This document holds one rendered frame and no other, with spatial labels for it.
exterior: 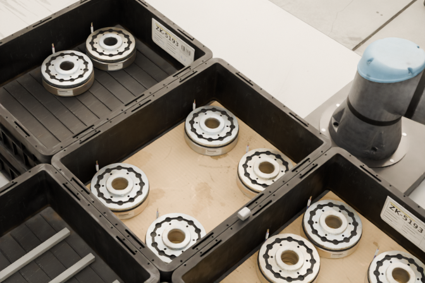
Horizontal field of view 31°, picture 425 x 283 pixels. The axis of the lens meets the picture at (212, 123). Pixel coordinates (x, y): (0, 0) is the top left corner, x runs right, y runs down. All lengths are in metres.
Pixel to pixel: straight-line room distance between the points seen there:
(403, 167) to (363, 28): 1.54
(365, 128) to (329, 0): 1.69
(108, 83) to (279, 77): 0.43
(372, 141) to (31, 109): 0.68
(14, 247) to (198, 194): 0.33
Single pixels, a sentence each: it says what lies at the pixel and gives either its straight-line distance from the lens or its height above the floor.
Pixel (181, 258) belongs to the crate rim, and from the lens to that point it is 1.16.
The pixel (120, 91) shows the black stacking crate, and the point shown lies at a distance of 1.53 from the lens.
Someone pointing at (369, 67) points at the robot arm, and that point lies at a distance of 1.45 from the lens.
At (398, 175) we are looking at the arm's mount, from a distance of 1.57.
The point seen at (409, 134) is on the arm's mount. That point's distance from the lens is 1.66.
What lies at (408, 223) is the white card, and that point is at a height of 0.90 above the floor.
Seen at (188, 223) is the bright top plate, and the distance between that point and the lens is 1.29.
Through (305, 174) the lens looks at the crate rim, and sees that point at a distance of 1.29.
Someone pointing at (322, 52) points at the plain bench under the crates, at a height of 0.70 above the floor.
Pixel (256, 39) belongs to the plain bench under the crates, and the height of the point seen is 0.70.
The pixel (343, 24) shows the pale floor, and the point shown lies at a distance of 3.06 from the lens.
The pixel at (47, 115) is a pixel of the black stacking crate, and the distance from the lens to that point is 1.49.
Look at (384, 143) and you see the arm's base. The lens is 1.55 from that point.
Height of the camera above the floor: 1.92
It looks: 48 degrees down
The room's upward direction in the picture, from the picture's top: 5 degrees clockwise
